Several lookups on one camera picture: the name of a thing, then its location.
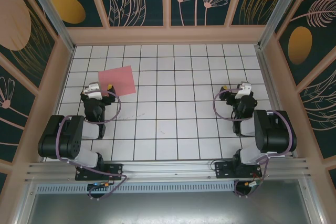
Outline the pink paper sheet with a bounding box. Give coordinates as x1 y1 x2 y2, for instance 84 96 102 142
97 65 137 97

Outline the grey metal sheet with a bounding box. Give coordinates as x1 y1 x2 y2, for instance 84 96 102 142
15 191 325 224

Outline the small circuit board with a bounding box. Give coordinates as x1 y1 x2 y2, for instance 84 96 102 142
244 179 263 190
87 181 114 191

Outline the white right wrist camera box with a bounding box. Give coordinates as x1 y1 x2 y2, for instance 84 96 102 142
234 82 253 101

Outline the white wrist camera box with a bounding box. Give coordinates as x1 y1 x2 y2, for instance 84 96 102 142
234 82 253 101
82 82 103 101

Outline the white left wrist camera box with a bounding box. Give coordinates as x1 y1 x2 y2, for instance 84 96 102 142
82 82 103 101

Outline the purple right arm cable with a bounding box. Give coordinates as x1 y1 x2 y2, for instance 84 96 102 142
212 88 295 199

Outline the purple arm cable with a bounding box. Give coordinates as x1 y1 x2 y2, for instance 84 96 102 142
56 89 129 201
212 88 295 199

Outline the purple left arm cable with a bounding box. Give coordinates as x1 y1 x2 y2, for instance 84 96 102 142
56 89 129 201

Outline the aluminium side rail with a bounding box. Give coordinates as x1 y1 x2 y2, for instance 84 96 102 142
256 47 300 159

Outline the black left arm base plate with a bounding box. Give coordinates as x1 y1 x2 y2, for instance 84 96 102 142
75 163 124 182

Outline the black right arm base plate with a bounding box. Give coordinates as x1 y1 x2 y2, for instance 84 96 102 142
214 160 264 180

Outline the aluminium mounting rail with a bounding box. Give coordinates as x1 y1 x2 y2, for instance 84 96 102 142
25 157 313 183

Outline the aluminium frame post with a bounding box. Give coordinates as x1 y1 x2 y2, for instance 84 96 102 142
20 0 77 52
256 0 317 49

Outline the grey slotted cable duct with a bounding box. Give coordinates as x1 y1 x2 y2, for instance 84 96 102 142
35 180 237 194

